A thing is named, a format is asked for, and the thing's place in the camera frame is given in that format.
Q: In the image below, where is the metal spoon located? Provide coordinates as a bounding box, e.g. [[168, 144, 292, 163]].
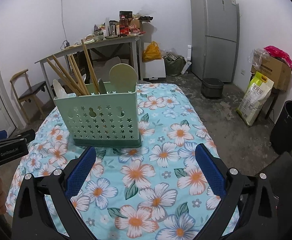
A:
[[98, 79, 107, 94]]

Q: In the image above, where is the wooden chair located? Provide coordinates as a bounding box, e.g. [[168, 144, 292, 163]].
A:
[[9, 69, 53, 124]]

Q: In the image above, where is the white ceramic spoon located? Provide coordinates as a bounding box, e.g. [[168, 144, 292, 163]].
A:
[[53, 79, 68, 99]]

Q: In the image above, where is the floral blue tablecloth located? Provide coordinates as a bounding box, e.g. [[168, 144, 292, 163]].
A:
[[5, 82, 240, 240]]

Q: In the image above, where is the green plastic utensil holder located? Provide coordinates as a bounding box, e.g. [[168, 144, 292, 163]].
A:
[[54, 82, 142, 148]]

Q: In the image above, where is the black trash bin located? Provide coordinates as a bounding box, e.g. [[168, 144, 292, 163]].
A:
[[270, 100, 292, 155]]

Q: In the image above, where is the white rice bag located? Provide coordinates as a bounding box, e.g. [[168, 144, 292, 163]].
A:
[[237, 72, 274, 127]]

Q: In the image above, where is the cream round spatula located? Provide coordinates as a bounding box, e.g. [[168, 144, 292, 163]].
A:
[[109, 63, 138, 93]]

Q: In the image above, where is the grey metal table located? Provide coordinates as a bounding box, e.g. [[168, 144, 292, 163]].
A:
[[35, 34, 144, 96]]

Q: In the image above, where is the cardboard box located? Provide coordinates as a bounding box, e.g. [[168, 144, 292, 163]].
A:
[[251, 56, 292, 92]]

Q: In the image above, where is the white foam box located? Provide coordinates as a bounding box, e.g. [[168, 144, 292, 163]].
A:
[[143, 59, 166, 80]]

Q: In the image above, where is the pink plastic bag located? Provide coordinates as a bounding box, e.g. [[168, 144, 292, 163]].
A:
[[264, 46, 292, 69]]

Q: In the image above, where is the red cola bottle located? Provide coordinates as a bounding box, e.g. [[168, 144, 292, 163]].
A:
[[119, 15, 129, 37]]

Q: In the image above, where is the yellow plastic bag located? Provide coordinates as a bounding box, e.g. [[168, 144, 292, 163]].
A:
[[142, 41, 162, 62]]

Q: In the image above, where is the grey refrigerator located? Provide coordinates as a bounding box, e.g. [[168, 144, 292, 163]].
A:
[[190, 0, 239, 83]]

